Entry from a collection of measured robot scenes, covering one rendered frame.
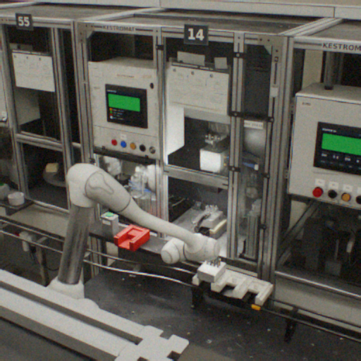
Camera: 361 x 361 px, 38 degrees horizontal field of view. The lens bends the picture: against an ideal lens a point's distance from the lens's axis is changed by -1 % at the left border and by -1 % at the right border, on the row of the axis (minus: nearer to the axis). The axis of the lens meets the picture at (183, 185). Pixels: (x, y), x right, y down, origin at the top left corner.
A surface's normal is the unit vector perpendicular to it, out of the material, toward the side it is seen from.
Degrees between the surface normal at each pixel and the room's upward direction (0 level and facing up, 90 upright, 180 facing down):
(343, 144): 90
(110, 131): 90
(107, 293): 0
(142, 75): 90
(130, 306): 0
